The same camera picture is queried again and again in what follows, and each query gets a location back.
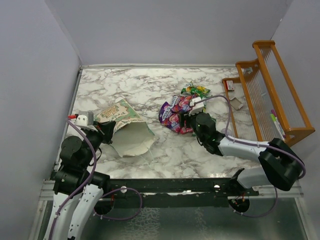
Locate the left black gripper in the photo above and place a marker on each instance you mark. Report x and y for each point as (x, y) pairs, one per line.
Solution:
(105, 130)

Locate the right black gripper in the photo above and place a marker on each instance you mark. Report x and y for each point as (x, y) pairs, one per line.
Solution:
(183, 117)

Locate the purple pink snack packet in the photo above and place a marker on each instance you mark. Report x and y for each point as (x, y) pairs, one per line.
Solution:
(181, 103)

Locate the green printed paper bag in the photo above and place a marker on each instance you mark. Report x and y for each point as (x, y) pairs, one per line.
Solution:
(131, 135)

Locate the yellow green snack packet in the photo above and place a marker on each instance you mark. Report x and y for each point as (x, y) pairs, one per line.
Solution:
(197, 90)

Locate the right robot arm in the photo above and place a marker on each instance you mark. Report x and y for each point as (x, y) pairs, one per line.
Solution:
(279, 165)

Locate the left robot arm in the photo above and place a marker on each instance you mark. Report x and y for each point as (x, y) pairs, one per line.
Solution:
(78, 186)

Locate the small clear plastic cup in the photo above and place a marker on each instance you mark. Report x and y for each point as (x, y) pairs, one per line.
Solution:
(226, 131)

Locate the small grey cardboard box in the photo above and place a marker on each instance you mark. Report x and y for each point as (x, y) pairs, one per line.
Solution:
(236, 103)

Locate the red white small box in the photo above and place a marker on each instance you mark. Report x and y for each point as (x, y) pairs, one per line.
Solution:
(229, 85)

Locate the wooden tiered rack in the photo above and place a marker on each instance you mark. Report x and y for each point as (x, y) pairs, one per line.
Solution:
(264, 84)

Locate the green marker pen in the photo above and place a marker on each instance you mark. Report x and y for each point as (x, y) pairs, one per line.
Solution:
(283, 137)

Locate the purple marker pen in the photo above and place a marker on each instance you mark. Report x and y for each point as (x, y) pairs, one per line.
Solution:
(276, 117)

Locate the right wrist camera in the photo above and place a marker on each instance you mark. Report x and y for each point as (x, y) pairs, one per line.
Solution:
(196, 106)

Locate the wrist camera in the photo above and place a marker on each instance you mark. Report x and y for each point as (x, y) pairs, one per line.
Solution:
(196, 106)
(85, 120)

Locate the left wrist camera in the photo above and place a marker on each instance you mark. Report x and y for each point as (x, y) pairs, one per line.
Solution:
(85, 120)

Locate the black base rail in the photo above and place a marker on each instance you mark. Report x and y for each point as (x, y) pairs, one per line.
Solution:
(169, 193)

